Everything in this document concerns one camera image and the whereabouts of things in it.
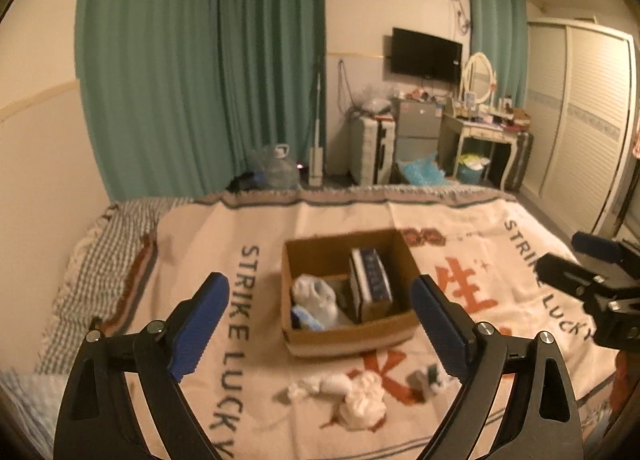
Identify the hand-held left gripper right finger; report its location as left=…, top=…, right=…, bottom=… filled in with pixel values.
left=410, top=274, right=586, bottom=460

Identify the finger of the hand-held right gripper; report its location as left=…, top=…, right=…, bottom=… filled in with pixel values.
left=572, top=231, right=640, bottom=267
left=536, top=253, right=608, bottom=300

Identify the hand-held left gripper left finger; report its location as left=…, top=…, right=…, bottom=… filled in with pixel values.
left=54, top=271, right=236, bottom=460

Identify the grey green sock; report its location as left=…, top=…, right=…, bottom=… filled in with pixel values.
left=407, top=365, right=453, bottom=397

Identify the brown cardboard box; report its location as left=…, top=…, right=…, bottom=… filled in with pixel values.
left=280, top=229, right=421, bottom=358

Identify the white cloth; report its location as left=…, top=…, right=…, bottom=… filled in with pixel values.
left=336, top=371, right=388, bottom=430

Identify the white sock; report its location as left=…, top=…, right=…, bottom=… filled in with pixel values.
left=287, top=373, right=353, bottom=400

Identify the blue white packet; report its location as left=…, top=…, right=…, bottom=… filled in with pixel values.
left=291, top=305, right=327, bottom=332

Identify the white socks bundle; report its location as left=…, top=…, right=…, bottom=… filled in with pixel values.
left=291, top=275, right=341, bottom=327

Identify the printed beige blanket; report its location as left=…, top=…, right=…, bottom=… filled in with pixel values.
left=117, top=187, right=627, bottom=460

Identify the checkered bed sheet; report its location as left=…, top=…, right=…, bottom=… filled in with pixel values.
left=35, top=197, right=197, bottom=377

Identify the white sliding wardrobe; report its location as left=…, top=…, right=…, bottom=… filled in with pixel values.
left=524, top=18, right=640, bottom=237

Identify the blue waste bin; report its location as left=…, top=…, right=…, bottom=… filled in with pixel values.
left=457, top=154, right=490, bottom=185

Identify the dark bag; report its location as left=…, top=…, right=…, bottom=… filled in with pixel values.
left=227, top=171, right=267, bottom=192

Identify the blue plastic bag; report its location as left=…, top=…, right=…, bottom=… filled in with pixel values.
left=399, top=152, right=449, bottom=187

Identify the white dressing table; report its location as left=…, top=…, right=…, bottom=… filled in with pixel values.
left=439, top=110, right=534, bottom=192

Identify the large water jug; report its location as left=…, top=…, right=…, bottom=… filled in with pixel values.
left=256, top=143, right=302, bottom=190

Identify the grey suitcase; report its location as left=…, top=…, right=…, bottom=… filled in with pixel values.
left=348, top=115, right=397, bottom=186

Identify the light striped cloth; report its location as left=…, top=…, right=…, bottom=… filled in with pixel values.
left=0, top=369, right=67, bottom=460

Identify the small grey fridge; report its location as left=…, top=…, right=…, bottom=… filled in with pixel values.
left=392, top=97, right=444, bottom=174

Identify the oval white-framed mirror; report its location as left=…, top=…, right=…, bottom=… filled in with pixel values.
left=462, top=52, right=499, bottom=107

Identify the white stick mop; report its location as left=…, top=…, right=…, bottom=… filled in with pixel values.
left=307, top=55, right=324, bottom=186

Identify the narrow green curtain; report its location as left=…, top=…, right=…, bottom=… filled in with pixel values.
left=467, top=0, right=529, bottom=110

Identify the clear plastic bag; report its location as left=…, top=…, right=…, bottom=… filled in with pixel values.
left=357, top=97, right=394, bottom=117

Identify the wide green curtain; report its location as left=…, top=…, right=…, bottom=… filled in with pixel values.
left=75, top=0, right=329, bottom=202

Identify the black wall television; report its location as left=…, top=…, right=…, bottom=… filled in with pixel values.
left=389, top=27, right=464, bottom=82

